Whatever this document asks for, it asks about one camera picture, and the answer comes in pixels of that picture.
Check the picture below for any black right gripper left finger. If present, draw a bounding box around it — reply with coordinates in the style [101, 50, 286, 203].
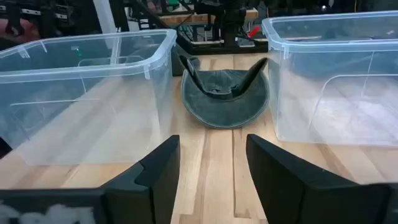
[99, 134, 181, 224]

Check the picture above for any black equipment rack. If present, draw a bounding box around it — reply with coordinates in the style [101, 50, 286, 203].
[0, 0, 103, 44]

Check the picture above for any clear plastic storage bin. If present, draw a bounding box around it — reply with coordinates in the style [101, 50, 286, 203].
[0, 29, 178, 166]
[261, 11, 398, 147]

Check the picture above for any white post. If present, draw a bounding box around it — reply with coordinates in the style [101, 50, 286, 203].
[93, 0, 118, 34]

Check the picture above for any black metal table frame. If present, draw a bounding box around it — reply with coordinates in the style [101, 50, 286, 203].
[118, 0, 269, 77]

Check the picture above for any wooden workbench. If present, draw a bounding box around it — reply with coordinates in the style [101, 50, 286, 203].
[160, 8, 259, 26]

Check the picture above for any red clamp handle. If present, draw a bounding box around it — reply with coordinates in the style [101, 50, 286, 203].
[247, 26, 261, 39]

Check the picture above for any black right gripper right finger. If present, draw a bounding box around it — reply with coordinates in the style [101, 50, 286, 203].
[246, 134, 392, 224]

